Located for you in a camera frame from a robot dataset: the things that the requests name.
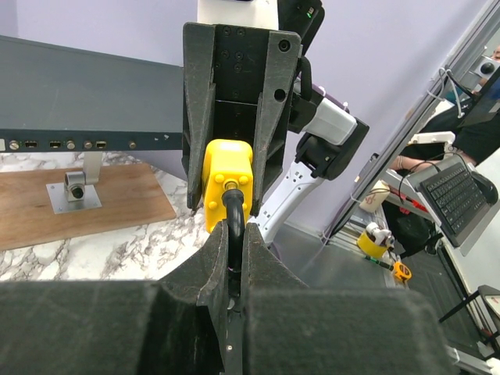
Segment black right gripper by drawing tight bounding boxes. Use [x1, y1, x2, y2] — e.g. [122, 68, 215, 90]
[181, 22, 301, 216]

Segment wooden board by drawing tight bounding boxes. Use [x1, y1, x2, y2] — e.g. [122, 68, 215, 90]
[1, 163, 176, 251]

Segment black keyboard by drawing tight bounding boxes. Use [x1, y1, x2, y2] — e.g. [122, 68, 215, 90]
[418, 162, 491, 248]

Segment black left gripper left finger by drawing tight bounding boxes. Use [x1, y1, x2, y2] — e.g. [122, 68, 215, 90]
[1, 222, 229, 374]

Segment dark network switch box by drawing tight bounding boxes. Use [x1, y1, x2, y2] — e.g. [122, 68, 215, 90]
[1, 36, 185, 178]

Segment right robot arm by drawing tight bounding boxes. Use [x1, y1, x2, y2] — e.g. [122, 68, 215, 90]
[182, 1, 368, 245]

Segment metal bracket stand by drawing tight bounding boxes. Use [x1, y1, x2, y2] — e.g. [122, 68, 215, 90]
[46, 152, 103, 214]

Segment yellow tape measure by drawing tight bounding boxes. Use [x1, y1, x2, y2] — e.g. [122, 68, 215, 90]
[392, 261, 413, 283]

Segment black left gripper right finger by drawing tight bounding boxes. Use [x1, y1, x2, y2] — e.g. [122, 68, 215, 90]
[241, 223, 454, 374]

